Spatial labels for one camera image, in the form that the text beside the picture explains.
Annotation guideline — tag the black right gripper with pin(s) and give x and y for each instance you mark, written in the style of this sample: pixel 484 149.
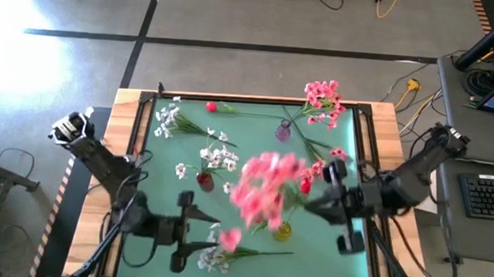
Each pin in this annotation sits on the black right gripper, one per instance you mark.
pixel 361 199

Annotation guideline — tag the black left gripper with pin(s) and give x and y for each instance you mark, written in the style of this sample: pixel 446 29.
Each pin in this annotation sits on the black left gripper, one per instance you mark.
pixel 160 230

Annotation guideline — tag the red artificial tulip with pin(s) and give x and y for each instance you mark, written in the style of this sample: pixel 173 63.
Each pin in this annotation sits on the red artificial tulip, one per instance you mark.
pixel 211 106
pixel 305 186

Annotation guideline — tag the pink artificial flower bunch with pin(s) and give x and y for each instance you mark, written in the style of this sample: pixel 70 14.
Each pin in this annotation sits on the pink artificial flower bunch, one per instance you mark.
pixel 317 166
pixel 320 96
pixel 265 187

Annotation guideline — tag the red ribbed glass vase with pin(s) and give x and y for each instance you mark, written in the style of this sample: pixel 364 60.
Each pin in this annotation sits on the red ribbed glass vase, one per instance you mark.
pixel 204 183

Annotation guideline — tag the yellow ribbed glass vase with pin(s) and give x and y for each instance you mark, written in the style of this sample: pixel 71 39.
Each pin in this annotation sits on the yellow ribbed glass vase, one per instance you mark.
pixel 284 234

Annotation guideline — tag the white artificial flower bunch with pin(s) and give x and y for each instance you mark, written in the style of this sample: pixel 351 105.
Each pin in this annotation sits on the white artificial flower bunch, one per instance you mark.
pixel 187 127
pixel 244 253
pixel 215 158

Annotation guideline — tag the small purple glass vase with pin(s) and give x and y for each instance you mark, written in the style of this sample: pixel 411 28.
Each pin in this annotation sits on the small purple glass vase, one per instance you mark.
pixel 283 133

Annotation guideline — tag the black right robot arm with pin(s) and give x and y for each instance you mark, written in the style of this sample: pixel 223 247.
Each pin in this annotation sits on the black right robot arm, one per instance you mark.
pixel 417 168

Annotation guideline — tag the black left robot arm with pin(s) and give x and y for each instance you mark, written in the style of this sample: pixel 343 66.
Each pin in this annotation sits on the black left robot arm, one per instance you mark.
pixel 99 164

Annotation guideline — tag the black support strut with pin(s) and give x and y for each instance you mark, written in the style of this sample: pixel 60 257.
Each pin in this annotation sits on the black support strut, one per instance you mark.
pixel 103 248
pixel 388 259

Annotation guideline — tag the black platform with striped edge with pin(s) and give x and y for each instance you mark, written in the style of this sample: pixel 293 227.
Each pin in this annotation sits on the black platform with striped edge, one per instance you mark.
pixel 74 231

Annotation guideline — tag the grey desk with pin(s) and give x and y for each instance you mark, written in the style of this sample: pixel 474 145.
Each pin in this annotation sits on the grey desk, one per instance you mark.
pixel 481 239

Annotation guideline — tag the black computer keyboard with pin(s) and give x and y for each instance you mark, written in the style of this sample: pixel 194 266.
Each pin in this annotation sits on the black computer keyboard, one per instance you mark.
pixel 490 198

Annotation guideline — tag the white label strip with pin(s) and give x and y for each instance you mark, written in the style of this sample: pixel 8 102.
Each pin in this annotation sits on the white label strip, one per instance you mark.
pixel 488 176

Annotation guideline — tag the black floor stand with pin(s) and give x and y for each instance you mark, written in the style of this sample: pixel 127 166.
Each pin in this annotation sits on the black floor stand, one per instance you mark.
pixel 4 176

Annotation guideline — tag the black monitor stand pole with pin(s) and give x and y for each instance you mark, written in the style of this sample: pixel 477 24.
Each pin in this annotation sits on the black monitor stand pole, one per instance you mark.
pixel 489 39

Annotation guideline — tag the black table frame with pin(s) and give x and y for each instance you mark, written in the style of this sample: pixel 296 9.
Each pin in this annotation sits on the black table frame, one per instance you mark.
pixel 253 100

